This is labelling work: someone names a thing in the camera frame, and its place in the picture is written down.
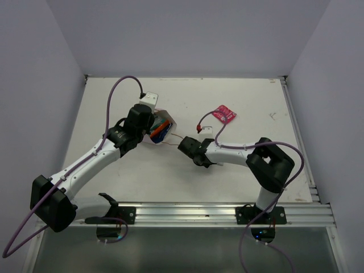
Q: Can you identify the green red candy packet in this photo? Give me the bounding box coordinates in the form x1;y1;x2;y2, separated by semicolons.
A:
151;119;169;131

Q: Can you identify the orange fruit candy packet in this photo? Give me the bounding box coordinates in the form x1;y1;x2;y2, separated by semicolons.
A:
150;120;171;138

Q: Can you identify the lilac paper bag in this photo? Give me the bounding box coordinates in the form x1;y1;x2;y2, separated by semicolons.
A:
142;108;177;145

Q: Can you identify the blue Burts chips bag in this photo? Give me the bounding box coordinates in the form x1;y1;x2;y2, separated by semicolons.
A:
151;126;170;144

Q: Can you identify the pink snack packet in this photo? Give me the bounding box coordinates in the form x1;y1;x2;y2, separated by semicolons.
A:
213;105;237;124

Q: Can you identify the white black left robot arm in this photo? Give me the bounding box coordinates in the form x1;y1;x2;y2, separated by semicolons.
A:
30;104;155;233

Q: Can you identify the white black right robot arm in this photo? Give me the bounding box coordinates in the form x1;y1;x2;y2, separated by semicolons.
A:
177;136;295;223

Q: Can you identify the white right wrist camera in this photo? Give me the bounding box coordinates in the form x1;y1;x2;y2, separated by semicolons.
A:
196;125;214;142

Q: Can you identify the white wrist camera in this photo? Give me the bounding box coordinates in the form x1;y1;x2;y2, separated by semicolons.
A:
196;125;214;142
139;92;159;111

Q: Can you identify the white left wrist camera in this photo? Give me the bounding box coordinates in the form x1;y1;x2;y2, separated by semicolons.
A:
139;92;159;111

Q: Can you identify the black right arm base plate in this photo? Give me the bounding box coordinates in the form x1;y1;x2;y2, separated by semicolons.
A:
235;204;287;225

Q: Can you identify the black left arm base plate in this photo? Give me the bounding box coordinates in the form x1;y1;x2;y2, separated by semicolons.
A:
100;206;136;225

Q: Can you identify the aluminium right side rail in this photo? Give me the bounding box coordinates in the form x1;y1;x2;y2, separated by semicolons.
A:
279;76;321;204

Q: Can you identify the aluminium rail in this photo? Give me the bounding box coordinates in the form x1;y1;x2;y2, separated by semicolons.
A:
279;76;321;204
68;202;335;228

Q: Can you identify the aluminium front rail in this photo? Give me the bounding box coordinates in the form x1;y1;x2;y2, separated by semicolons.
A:
68;202;335;228

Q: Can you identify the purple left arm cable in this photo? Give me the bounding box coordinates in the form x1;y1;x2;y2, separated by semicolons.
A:
1;75;146;258

